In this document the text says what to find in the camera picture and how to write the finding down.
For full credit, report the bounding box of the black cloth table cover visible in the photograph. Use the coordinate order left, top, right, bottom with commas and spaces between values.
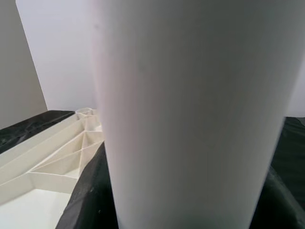
0, 110, 305, 229

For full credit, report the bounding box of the white plastic children table top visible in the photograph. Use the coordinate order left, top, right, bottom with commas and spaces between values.
0, 107, 105, 229

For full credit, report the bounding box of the white plastic table leg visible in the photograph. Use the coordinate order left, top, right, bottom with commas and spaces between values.
90, 0, 301, 229

